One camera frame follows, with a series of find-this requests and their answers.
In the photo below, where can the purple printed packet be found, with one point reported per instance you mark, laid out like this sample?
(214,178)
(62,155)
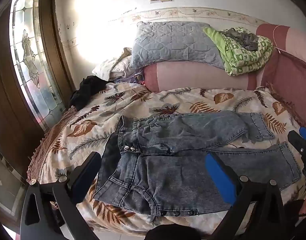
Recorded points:
(129,79)

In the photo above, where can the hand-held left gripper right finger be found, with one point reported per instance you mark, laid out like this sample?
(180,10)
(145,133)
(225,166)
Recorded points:
(220,180)

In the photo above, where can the grey crumpled cloth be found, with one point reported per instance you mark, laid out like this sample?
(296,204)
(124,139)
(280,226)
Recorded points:
(243,38)

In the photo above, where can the pink bolster cushion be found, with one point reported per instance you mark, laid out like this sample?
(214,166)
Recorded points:
(198,76)

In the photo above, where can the brown fringed bed cover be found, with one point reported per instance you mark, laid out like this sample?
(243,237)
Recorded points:
(51,135)

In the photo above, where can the green patterned blanket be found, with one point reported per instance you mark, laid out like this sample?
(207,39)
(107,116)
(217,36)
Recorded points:
(243,57)

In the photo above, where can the wooden door with stained glass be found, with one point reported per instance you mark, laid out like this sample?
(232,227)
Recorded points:
(7,85)

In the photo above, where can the pink padded bed side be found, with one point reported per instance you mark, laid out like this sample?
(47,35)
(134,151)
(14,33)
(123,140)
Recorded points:
(290,80)

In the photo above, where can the grey quilted pillow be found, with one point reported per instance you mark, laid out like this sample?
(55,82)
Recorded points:
(173,42)

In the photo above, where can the blue denim pants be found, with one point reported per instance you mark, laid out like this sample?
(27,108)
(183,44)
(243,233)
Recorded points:
(168,160)

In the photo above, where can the white pillow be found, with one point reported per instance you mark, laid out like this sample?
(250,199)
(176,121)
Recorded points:
(110,67)

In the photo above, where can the black cloth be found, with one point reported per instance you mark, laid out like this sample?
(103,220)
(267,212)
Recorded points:
(89,90)

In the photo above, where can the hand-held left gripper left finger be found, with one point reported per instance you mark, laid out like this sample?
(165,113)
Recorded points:
(85,177)

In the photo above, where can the leaf printed bedspread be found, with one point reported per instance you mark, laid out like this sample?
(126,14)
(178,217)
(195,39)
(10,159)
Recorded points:
(168,100)

